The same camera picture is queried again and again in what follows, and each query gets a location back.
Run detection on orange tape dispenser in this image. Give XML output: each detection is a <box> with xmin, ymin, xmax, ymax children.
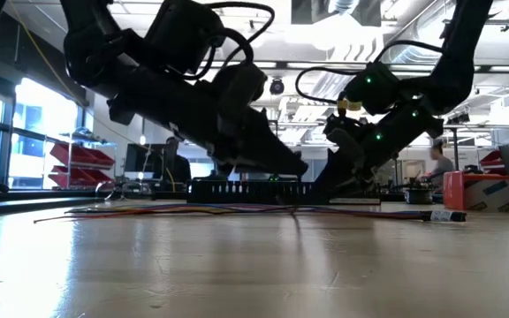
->
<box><xmin>442</xmin><ymin>170</ymin><xmax>509</xmax><ymax>214</ymax></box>

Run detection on clear safety glasses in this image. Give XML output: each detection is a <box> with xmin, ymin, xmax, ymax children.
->
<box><xmin>95</xmin><ymin>179</ymin><xmax>152</xmax><ymax>200</ymax></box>

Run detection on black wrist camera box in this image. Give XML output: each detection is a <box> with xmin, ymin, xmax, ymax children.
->
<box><xmin>324</xmin><ymin>114</ymin><xmax>367</xmax><ymax>176</ymax></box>
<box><xmin>211</xmin><ymin>63</ymin><xmax>269</xmax><ymax>133</ymax></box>

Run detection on black braided camera cable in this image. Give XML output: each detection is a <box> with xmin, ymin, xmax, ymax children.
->
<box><xmin>179</xmin><ymin>1</ymin><xmax>277</xmax><ymax>83</ymax></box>

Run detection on black slotted cable duct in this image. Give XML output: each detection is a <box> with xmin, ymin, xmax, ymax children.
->
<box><xmin>186</xmin><ymin>178</ymin><xmax>382</xmax><ymax>206</ymax></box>

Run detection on red storage bins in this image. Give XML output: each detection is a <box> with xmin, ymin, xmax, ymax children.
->
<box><xmin>478</xmin><ymin>149</ymin><xmax>505</xmax><ymax>173</ymax></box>

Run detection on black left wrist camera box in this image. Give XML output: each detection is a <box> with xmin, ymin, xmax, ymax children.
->
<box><xmin>211</xmin><ymin>63</ymin><xmax>269</xmax><ymax>133</ymax></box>

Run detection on black tape roll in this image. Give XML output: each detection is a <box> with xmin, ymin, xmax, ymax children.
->
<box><xmin>404</xmin><ymin>187</ymin><xmax>435</xmax><ymax>205</ymax></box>

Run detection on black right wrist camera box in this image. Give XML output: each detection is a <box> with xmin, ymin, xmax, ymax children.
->
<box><xmin>324</xmin><ymin>114</ymin><xmax>367</xmax><ymax>176</ymax></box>

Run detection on multicolour wire harness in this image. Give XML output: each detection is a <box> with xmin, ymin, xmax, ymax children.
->
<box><xmin>33</xmin><ymin>201</ymin><xmax>467</xmax><ymax>224</ymax></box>

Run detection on person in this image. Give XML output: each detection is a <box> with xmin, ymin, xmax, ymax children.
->
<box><xmin>416</xmin><ymin>140</ymin><xmax>457</xmax><ymax>190</ymax></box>
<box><xmin>162</xmin><ymin>135</ymin><xmax>193</xmax><ymax>186</ymax></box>

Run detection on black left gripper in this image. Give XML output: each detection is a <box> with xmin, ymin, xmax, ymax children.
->
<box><xmin>170</xmin><ymin>95</ymin><xmax>310</xmax><ymax>178</ymax></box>

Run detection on long black strip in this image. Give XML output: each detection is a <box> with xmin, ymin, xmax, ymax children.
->
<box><xmin>0</xmin><ymin>199</ymin><xmax>105</xmax><ymax>218</ymax></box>

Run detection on red storage bin rack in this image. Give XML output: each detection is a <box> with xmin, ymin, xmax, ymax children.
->
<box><xmin>47</xmin><ymin>140</ymin><xmax>118</xmax><ymax>190</ymax></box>

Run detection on yellow hanging cable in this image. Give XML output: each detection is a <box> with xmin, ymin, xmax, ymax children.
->
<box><xmin>6</xmin><ymin>0</ymin><xmax>121</xmax><ymax>138</ymax></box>

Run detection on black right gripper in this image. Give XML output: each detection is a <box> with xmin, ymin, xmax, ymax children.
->
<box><xmin>314</xmin><ymin>102</ymin><xmax>444</xmax><ymax>202</ymax></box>

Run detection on black computer monitor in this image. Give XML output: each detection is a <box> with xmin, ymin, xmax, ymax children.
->
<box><xmin>124</xmin><ymin>143</ymin><xmax>167</xmax><ymax>180</ymax></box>

